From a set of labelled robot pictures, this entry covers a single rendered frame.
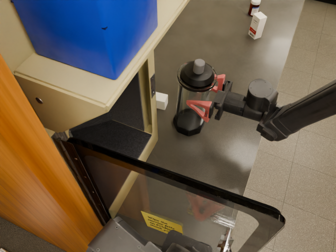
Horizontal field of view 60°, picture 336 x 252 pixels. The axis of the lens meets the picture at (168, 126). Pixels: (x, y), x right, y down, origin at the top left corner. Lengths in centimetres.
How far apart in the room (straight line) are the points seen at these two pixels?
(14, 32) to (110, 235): 23
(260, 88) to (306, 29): 252
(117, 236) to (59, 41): 20
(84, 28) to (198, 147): 70
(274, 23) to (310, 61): 146
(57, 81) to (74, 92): 2
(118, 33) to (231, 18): 118
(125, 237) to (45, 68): 19
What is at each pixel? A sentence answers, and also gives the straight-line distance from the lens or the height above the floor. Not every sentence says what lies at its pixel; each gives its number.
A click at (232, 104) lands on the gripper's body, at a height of 112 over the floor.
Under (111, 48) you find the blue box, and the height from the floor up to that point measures 155.
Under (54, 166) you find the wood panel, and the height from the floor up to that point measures 148.
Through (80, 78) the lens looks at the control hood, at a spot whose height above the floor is 151.
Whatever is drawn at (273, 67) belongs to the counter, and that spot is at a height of 94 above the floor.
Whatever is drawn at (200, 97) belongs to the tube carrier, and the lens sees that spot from 80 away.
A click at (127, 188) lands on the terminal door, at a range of 46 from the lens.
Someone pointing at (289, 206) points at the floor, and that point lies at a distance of 198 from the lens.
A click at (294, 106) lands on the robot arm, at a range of 71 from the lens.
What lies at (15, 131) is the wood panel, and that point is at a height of 155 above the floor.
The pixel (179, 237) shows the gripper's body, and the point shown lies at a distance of 43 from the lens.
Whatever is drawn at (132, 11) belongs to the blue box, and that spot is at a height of 156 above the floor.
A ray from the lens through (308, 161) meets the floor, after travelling 218.
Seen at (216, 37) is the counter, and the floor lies 94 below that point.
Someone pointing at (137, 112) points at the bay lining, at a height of 110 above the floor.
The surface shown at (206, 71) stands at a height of 118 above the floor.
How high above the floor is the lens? 172
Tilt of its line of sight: 54 degrees down
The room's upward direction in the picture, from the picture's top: straight up
